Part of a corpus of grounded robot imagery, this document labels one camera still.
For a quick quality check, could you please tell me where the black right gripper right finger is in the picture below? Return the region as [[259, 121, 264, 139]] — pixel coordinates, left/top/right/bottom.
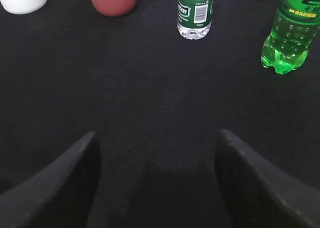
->
[[214, 130, 320, 227]]

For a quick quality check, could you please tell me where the black table mat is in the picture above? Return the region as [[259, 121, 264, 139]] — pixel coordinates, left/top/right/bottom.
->
[[0, 0, 320, 227]]

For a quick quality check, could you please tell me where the water bottle green label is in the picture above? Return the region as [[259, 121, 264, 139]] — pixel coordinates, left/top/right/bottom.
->
[[177, 0, 214, 40]]

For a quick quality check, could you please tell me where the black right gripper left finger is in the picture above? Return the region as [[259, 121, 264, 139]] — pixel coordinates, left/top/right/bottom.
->
[[0, 132, 101, 227]]

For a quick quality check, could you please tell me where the green soda bottle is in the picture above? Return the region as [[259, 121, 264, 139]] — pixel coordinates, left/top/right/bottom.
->
[[260, 0, 320, 75]]

